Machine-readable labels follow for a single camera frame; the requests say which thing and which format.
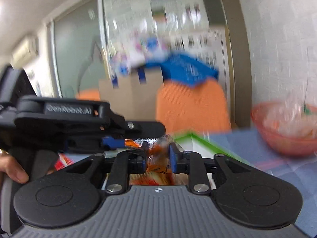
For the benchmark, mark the orange yellow snack packet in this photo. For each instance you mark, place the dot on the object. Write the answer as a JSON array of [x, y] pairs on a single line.
[[158, 171]]

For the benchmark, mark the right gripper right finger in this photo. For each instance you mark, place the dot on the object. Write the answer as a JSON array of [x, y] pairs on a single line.
[[191, 164]]

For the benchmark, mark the orange chair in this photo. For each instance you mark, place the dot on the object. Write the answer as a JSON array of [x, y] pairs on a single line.
[[89, 95], [202, 108]]

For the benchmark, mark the person's left hand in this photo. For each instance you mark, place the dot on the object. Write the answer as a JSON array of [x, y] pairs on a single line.
[[10, 167]]

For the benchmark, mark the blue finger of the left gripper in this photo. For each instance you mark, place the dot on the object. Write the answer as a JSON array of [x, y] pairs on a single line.
[[110, 143]]

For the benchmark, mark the blue plastic bag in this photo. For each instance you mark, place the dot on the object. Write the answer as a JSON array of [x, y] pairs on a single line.
[[184, 69]]

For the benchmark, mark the green white snack box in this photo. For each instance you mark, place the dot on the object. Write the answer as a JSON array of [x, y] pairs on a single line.
[[185, 142]]

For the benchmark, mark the red translucent bowl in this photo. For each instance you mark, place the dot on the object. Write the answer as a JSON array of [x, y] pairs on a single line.
[[289, 128]]

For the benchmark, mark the brown cardboard sheet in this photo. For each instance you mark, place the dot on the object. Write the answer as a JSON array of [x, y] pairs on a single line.
[[132, 98]]

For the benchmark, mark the right orange chair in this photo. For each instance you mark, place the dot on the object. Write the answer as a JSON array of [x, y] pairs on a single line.
[[202, 108]]

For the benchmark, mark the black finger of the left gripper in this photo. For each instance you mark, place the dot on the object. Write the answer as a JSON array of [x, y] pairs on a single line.
[[144, 129]]

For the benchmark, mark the floral patterned bag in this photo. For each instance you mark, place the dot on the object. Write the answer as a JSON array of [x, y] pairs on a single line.
[[131, 52]]

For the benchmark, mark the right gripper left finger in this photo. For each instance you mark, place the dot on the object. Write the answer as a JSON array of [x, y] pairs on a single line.
[[131, 161]]

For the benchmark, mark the left orange chair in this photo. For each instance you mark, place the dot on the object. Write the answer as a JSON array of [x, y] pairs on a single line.
[[89, 95]]

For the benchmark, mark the white air conditioner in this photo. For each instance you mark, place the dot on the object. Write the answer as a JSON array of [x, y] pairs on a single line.
[[25, 51]]

